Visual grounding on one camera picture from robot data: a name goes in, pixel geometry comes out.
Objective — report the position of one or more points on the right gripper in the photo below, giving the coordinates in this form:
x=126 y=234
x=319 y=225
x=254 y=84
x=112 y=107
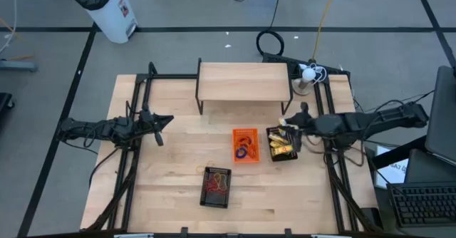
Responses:
x=305 y=124

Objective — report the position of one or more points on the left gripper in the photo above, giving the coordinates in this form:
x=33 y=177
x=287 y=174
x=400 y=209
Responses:
x=146 y=122

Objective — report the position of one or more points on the black slotted plastic basket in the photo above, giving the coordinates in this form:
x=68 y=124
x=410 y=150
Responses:
x=285 y=158
x=213 y=200

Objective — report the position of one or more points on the yellow rubber band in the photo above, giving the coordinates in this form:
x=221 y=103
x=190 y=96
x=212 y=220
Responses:
x=225 y=181
x=199 y=166

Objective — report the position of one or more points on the orange slotted plastic basket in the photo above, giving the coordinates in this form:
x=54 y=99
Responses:
x=236 y=133

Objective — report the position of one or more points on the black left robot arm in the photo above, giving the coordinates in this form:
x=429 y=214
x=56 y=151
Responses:
x=89 y=129

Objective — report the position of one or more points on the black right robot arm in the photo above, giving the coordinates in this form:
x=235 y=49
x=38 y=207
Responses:
x=374 y=122

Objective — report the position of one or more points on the white bulb desk lamp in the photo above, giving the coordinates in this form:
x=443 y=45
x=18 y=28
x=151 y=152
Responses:
x=308 y=75

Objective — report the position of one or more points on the black office desk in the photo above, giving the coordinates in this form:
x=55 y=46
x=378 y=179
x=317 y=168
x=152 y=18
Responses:
x=420 y=175

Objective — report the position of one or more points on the wooden shelf riser black legs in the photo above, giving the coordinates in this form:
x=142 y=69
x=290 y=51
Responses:
x=244 y=81

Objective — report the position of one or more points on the white paper sheet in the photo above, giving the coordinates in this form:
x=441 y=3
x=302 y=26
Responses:
x=392 y=175

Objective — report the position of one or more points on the silver table clamp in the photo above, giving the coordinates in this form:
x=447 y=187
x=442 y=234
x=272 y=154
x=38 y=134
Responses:
x=331 y=236
x=133 y=236

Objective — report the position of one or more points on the white trash bin black liner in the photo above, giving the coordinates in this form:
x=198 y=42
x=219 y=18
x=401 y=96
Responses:
x=107 y=13

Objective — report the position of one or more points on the black smartphone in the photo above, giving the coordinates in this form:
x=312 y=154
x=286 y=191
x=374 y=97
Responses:
x=372 y=218

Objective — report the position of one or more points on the grey laptop computer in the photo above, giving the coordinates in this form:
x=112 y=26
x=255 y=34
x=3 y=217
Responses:
x=441 y=117

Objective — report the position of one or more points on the black computer keyboard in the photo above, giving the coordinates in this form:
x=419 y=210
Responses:
x=424 y=204

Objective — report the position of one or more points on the grey floor stand base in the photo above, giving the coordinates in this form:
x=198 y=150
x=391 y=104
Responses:
x=18 y=66

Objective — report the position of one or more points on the black chair base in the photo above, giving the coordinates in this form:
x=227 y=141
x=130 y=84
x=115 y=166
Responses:
x=4 y=102

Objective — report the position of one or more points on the black aluminium table frame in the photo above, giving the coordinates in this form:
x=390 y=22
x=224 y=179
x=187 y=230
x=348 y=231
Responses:
x=167 y=76

